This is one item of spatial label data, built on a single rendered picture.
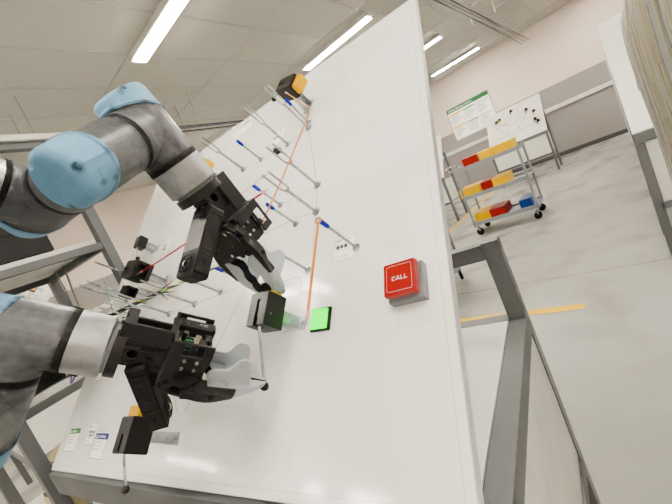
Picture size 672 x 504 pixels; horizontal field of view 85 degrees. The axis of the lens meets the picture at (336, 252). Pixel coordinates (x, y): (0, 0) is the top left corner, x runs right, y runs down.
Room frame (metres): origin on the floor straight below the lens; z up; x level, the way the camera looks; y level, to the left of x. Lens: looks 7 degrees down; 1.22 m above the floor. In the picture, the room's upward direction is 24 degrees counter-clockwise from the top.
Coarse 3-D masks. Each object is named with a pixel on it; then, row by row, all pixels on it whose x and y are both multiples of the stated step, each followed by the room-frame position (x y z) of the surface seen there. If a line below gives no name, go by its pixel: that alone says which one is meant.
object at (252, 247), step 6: (246, 234) 0.55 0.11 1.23; (246, 240) 0.55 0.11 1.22; (252, 240) 0.56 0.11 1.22; (246, 246) 0.55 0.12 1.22; (252, 246) 0.55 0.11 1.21; (258, 246) 0.56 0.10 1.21; (246, 252) 0.56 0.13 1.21; (252, 252) 0.56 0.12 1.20; (258, 252) 0.55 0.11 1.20; (264, 252) 0.56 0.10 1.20; (258, 258) 0.56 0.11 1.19; (264, 258) 0.56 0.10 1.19; (264, 264) 0.56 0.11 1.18; (270, 264) 0.57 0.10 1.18; (270, 270) 0.57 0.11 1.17
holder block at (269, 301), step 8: (256, 296) 0.59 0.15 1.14; (264, 296) 0.58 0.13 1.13; (272, 296) 0.58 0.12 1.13; (280, 296) 0.60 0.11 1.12; (256, 304) 0.58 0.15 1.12; (264, 304) 0.57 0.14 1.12; (272, 304) 0.58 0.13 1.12; (280, 304) 0.59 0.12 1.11; (256, 312) 0.58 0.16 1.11; (264, 312) 0.56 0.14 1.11; (272, 312) 0.57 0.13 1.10; (280, 312) 0.58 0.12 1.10; (248, 320) 0.58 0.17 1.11; (256, 320) 0.57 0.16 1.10; (264, 320) 0.55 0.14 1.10; (272, 320) 0.57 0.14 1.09; (280, 320) 0.58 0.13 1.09; (256, 328) 0.58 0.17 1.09; (264, 328) 0.57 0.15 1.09; (272, 328) 0.57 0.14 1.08; (280, 328) 0.57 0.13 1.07
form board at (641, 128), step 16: (608, 32) 2.70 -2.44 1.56; (608, 48) 2.65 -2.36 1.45; (624, 48) 2.56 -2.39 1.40; (624, 64) 2.52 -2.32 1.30; (624, 80) 2.47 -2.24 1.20; (624, 96) 2.43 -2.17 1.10; (640, 96) 2.36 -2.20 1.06; (624, 112) 2.67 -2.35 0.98; (640, 112) 2.31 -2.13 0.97; (640, 128) 2.27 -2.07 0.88; (640, 144) 2.24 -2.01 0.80; (656, 144) 2.21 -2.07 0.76; (640, 160) 2.67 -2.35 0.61; (656, 160) 2.22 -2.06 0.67; (656, 176) 2.24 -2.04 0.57; (656, 192) 2.24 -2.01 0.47; (656, 208) 2.26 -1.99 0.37
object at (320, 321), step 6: (330, 306) 0.59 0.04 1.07; (312, 312) 0.61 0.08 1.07; (318, 312) 0.60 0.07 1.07; (324, 312) 0.59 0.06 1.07; (330, 312) 0.59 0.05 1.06; (312, 318) 0.60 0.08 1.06; (318, 318) 0.59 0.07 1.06; (324, 318) 0.58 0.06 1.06; (330, 318) 0.58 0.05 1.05; (312, 324) 0.59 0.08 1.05; (318, 324) 0.58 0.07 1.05; (324, 324) 0.57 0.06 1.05; (312, 330) 0.59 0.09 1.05; (318, 330) 0.58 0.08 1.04; (324, 330) 0.58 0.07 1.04
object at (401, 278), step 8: (392, 264) 0.51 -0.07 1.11; (400, 264) 0.51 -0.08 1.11; (408, 264) 0.50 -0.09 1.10; (416, 264) 0.50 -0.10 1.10; (384, 272) 0.52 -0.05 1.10; (392, 272) 0.51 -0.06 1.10; (400, 272) 0.50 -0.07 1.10; (408, 272) 0.49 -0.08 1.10; (416, 272) 0.49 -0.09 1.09; (384, 280) 0.51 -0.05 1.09; (392, 280) 0.50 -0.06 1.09; (400, 280) 0.49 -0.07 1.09; (408, 280) 0.48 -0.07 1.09; (416, 280) 0.48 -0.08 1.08; (384, 288) 0.50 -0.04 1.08; (392, 288) 0.49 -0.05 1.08; (400, 288) 0.49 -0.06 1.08; (408, 288) 0.48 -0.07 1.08; (416, 288) 0.47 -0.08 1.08; (384, 296) 0.50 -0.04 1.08; (392, 296) 0.49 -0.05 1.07; (400, 296) 0.49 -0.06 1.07
